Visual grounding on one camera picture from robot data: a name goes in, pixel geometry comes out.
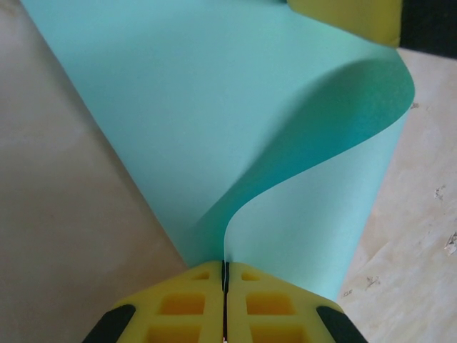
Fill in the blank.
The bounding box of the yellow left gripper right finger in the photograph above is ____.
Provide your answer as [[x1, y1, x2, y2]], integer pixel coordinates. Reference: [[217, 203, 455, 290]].
[[224, 260, 365, 343]]

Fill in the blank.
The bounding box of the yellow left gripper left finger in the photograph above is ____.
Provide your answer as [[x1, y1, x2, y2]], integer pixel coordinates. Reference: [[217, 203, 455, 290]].
[[84, 260, 226, 343]]

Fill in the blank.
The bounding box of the teal paper sheet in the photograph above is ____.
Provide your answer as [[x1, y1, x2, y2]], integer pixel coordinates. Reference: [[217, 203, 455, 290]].
[[19, 0, 417, 303]]

